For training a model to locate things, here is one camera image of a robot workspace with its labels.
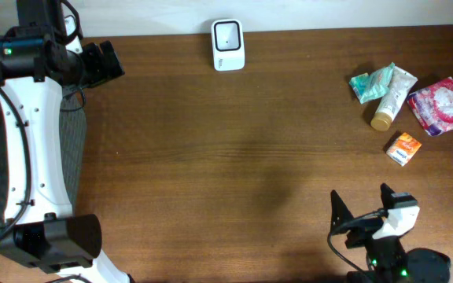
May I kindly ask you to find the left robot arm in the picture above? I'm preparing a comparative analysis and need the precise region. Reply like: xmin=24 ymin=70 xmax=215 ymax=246
xmin=0 ymin=0 xmax=131 ymax=282

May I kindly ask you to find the white barcode scanner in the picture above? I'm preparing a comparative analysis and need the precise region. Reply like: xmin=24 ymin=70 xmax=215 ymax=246
xmin=211 ymin=19 xmax=245 ymax=72

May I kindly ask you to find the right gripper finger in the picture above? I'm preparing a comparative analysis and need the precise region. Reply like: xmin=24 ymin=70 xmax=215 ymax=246
xmin=330 ymin=190 xmax=354 ymax=235
xmin=380 ymin=183 xmax=396 ymax=210

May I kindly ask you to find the teal wet wipes pack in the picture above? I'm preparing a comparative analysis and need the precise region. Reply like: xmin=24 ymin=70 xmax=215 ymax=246
xmin=359 ymin=62 xmax=395 ymax=104

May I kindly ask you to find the red purple tissue pack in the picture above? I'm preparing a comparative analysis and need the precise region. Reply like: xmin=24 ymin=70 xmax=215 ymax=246
xmin=407 ymin=77 xmax=453 ymax=137

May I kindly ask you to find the small orange packet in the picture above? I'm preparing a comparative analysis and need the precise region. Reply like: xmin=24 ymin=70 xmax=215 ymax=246
xmin=386 ymin=133 xmax=422 ymax=167

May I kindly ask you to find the small teal tissue pack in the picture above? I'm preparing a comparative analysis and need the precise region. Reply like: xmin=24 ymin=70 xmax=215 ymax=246
xmin=348 ymin=72 xmax=369 ymax=100

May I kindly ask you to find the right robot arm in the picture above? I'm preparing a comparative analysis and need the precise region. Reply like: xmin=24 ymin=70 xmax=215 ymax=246
xmin=327 ymin=183 xmax=451 ymax=283

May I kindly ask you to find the white cream tube gold cap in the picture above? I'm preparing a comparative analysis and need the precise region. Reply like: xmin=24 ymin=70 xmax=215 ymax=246
xmin=370 ymin=66 xmax=418 ymax=131

